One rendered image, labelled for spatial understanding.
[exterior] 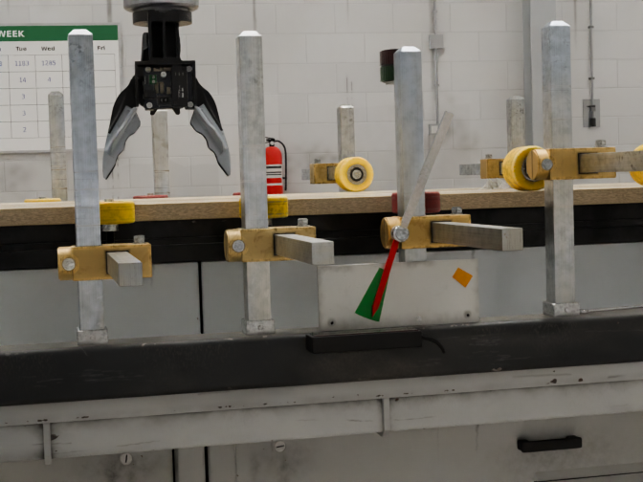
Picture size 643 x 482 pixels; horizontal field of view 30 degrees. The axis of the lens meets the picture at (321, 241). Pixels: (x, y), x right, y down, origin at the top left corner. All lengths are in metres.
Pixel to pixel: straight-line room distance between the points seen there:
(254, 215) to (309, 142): 7.31
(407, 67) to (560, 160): 0.29
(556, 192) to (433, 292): 0.26
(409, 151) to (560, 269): 0.32
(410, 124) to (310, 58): 7.30
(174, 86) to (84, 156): 0.39
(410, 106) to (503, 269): 0.42
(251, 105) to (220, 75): 7.26
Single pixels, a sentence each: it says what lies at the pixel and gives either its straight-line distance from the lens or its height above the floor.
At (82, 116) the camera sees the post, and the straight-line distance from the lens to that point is 1.79.
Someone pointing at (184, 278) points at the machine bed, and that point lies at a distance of 2.02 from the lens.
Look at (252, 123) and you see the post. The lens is 1.81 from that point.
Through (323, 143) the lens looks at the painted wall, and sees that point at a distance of 9.14.
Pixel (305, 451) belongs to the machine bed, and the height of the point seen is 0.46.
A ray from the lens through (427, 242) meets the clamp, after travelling 1.87.
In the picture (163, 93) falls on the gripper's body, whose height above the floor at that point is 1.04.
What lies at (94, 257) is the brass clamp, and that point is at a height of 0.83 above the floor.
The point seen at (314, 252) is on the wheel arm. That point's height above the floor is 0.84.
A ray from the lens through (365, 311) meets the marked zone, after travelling 1.85.
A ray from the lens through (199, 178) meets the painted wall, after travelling 9.03.
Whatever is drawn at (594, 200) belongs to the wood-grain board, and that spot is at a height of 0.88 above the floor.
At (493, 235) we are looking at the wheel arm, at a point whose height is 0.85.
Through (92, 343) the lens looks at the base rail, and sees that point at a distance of 1.80.
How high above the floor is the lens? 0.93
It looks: 3 degrees down
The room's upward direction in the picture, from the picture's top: 2 degrees counter-clockwise
